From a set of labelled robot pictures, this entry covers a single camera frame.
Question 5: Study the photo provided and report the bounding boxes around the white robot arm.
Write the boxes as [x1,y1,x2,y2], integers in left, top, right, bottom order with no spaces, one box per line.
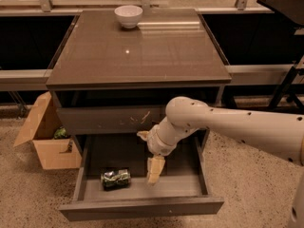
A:
[137,97,304,184]

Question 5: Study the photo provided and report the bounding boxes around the black side table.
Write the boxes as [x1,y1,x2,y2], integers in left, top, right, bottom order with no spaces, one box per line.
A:
[221,0,304,112]

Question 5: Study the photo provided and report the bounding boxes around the open grey middle drawer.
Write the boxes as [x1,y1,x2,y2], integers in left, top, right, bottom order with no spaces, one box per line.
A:
[60,131,224,221]

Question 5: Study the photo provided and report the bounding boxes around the white ceramic bowl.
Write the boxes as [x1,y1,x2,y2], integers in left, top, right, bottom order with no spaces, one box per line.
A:
[114,5,143,29]

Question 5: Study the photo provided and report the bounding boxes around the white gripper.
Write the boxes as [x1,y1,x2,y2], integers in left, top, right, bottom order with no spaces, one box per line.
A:
[137,118,182,185]

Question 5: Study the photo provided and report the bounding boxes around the green can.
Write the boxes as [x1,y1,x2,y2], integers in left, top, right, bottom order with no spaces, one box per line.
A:
[101,169,131,189]

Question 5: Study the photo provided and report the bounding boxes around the grey drawer cabinet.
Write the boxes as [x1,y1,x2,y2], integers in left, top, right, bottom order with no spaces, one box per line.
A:
[47,9,231,148]

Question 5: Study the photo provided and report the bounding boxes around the closed grey top drawer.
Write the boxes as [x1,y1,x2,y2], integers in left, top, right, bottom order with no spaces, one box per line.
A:
[57,105,165,135]

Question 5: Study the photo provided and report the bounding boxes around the brown cardboard box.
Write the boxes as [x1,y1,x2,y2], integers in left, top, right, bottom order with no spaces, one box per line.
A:
[14,92,82,170]

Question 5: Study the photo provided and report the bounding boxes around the green bag in box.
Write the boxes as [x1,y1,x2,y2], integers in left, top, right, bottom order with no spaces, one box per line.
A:
[53,126,68,140]

